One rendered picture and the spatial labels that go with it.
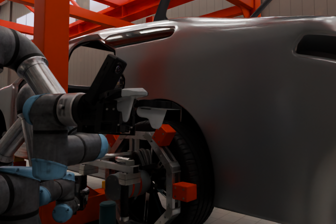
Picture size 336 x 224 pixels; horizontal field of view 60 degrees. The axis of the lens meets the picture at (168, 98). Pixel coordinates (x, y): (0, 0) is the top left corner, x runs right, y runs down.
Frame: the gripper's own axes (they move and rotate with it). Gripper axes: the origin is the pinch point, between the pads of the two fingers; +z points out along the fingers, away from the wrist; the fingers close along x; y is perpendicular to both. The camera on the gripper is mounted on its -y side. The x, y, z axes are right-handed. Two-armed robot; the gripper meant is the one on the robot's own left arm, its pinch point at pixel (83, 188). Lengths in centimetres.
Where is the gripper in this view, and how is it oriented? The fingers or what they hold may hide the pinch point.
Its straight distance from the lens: 164.9
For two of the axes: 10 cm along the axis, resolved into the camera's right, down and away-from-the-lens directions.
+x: 10.0, 0.0, 0.3
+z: -0.3, 0.7, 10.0
